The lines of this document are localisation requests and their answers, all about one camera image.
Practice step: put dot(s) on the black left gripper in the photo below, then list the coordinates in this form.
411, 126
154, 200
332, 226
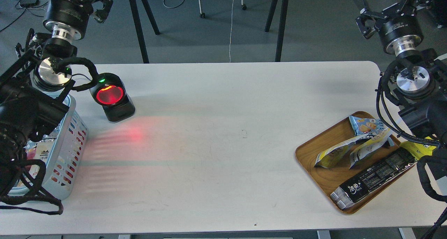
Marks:
74, 14

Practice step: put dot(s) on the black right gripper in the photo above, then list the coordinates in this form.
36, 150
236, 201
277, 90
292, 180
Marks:
398, 28

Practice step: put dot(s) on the yellow white snack pouch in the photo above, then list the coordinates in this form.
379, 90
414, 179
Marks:
328, 158

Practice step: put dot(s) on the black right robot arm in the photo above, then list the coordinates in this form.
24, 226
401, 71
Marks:
412, 89

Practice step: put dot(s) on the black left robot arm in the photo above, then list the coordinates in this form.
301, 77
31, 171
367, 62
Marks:
33, 91

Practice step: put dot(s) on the blue snack bag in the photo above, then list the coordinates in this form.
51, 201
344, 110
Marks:
369, 126

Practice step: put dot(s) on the yellow white snack bag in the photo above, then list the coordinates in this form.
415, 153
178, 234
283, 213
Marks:
366, 149

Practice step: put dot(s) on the yellow snack package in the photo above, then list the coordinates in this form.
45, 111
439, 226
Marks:
418, 150

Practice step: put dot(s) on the snack bags inside basket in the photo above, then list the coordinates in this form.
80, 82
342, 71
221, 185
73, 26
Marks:
39, 150

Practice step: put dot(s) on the black long snack package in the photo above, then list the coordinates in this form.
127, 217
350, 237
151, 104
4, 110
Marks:
364, 183

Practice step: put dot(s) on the light blue plastic basket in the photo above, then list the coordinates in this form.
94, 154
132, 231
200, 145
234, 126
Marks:
64, 160

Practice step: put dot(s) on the black barcode scanner red window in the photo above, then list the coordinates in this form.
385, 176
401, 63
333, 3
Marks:
110, 93

